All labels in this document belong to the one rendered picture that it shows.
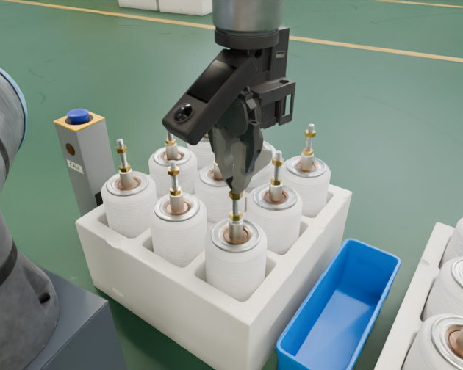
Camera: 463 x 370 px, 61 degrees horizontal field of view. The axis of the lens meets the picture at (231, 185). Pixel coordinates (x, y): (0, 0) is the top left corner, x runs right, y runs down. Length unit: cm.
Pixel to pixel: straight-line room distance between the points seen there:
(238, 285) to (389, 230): 55
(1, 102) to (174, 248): 33
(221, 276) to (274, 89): 29
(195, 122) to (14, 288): 23
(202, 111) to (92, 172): 48
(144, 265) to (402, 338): 40
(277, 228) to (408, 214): 54
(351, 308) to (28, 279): 61
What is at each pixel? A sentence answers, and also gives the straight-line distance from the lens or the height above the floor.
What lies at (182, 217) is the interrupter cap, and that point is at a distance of 63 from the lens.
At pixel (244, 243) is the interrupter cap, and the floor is 25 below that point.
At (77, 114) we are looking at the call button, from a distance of 82.
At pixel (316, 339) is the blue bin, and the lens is 79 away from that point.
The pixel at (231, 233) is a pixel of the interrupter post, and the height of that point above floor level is 26.
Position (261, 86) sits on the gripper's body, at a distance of 47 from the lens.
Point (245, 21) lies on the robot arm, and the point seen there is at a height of 56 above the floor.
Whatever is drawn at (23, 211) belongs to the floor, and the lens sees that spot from 118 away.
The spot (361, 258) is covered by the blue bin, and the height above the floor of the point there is 8.
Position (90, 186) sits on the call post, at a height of 18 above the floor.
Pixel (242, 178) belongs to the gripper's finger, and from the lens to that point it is 50.
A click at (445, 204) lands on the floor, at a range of 121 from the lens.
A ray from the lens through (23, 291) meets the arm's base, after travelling 43.
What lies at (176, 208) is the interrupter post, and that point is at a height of 26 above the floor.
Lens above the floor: 65
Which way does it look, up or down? 35 degrees down
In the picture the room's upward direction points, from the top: straight up
